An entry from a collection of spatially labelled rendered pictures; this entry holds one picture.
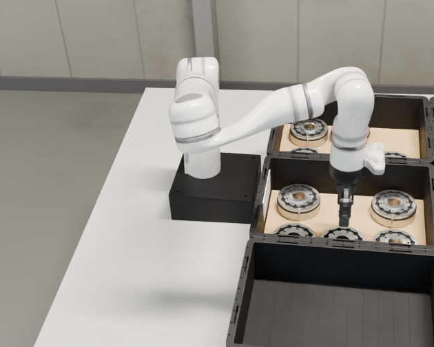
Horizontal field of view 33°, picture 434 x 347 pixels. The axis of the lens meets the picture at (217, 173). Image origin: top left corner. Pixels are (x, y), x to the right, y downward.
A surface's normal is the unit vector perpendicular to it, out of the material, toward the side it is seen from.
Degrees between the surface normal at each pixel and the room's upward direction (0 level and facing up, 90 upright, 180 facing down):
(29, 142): 0
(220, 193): 4
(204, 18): 90
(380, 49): 90
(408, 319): 0
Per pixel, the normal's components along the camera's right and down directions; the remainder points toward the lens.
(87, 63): -0.15, 0.61
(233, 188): -0.02, -0.83
